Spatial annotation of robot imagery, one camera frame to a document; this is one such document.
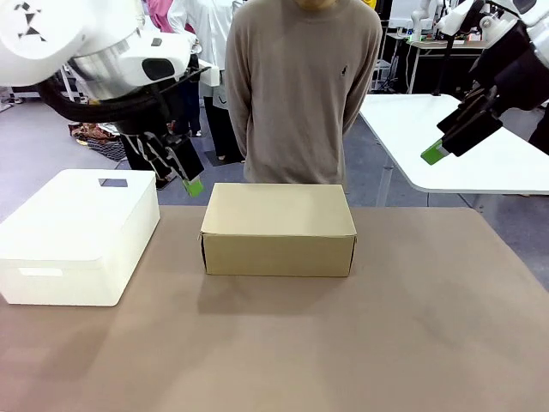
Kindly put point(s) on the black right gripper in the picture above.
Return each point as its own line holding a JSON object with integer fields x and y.
{"x": 519, "y": 73}

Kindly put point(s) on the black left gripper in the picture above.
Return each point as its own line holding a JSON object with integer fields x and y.
{"x": 146, "y": 129}

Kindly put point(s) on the brown cardboard shoe box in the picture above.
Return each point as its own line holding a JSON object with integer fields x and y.
{"x": 279, "y": 232}

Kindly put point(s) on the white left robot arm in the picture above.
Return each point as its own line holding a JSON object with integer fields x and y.
{"x": 43, "y": 43}

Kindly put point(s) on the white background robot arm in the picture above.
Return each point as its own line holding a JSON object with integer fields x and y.
{"x": 418, "y": 19}

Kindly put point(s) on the white plastic storage box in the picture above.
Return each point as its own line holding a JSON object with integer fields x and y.
{"x": 73, "y": 240}

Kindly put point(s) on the figure in pink top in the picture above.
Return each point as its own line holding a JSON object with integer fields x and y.
{"x": 193, "y": 111}

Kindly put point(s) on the black tripod pole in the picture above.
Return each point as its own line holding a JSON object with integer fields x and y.
{"x": 446, "y": 64}

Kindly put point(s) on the figure in white shirt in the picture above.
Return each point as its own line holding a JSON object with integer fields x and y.
{"x": 223, "y": 129}

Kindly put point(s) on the white table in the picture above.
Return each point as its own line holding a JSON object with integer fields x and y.
{"x": 407, "y": 129}

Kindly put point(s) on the bystander in black clothes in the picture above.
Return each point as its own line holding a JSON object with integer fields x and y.
{"x": 542, "y": 137}

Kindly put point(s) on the patterned cloth pile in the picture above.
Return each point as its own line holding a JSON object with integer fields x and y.
{"x": 92, "y": 131}

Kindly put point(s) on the white-topped lab desk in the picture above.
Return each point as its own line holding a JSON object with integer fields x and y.
{"x": 429, "y": 46}

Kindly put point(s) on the person in beige sweater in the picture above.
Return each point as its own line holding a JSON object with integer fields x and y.
{"x": 300, "y": 86}

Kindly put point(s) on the yellow garment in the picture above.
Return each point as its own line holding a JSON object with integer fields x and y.
{"x": 369, "y": 2}

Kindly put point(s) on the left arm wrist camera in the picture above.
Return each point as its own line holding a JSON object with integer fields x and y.
{"x": 210, "y": 76}

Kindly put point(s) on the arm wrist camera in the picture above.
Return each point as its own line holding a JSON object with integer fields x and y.
{"x": 454, "y": 21}
{"x": 210, "y": 76}

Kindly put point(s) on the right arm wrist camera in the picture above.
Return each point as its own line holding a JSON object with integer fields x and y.
{"x": 454, "y": 21}

